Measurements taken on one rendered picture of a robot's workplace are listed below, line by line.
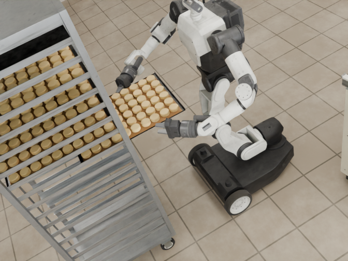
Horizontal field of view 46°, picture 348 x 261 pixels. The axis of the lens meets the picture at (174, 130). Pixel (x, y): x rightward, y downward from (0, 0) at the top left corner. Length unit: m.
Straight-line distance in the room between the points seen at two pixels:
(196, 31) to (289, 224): 1.45
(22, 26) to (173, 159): 1.99
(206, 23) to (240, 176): 1.21
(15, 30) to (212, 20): 0.96
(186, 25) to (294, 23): 2.42
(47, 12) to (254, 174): 1.80
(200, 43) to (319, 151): 1.48
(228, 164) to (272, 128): 0.41
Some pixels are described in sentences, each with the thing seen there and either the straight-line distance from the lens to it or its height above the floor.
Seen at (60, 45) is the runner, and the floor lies 1.68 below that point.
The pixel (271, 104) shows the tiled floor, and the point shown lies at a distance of 3.57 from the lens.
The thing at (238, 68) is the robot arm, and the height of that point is 1.27.
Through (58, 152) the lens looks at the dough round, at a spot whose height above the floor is 1.15.
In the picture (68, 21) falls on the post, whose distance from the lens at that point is 1.65.
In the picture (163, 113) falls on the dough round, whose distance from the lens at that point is 2.14.
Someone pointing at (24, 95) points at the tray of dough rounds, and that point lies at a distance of 1.88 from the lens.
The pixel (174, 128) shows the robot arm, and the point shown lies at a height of 1.08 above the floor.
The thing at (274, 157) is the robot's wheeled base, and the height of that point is 0.17.
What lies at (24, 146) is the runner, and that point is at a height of 1.32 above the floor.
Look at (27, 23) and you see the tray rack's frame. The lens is 1.67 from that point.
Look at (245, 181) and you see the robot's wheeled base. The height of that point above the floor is 0.17.
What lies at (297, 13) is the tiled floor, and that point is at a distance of 4.62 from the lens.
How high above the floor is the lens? 2.48
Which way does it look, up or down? 44 degrees down
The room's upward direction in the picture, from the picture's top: 20 degrees counter-clockwise
